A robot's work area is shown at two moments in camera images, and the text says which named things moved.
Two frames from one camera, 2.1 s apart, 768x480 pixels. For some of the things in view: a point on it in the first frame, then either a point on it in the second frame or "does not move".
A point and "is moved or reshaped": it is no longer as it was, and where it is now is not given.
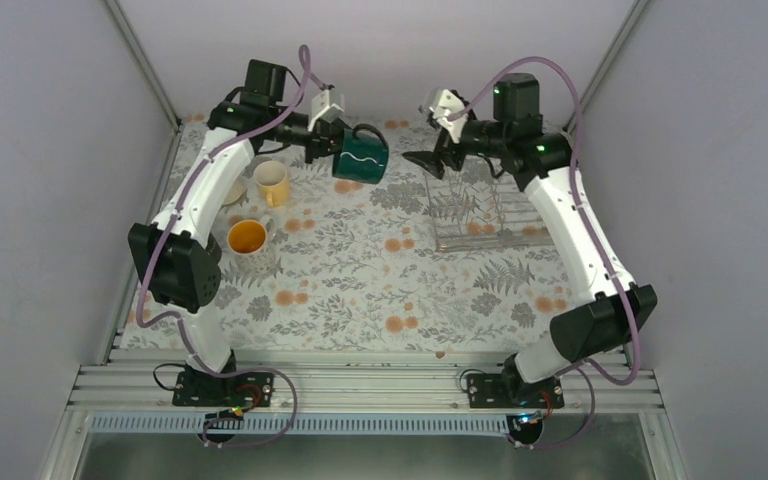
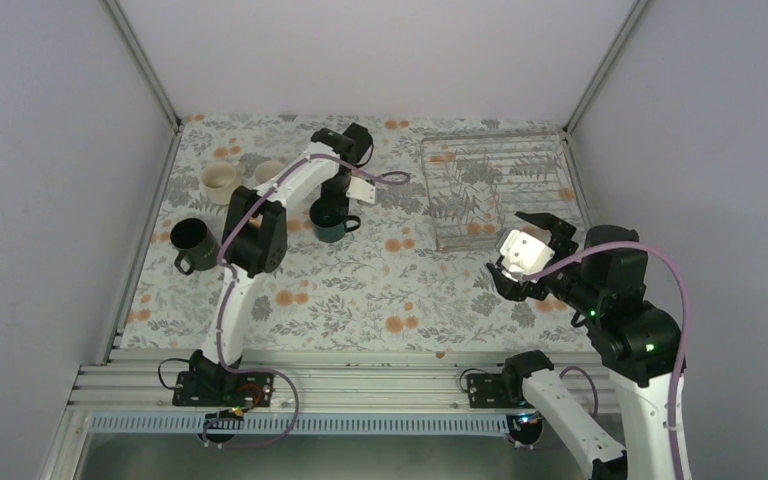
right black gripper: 431,160 → 559,230
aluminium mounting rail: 355,382 does not move
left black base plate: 242,389 does not move
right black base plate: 510,390 does not move
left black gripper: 323,134 → 329,202
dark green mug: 363,155 is moved or reshaped
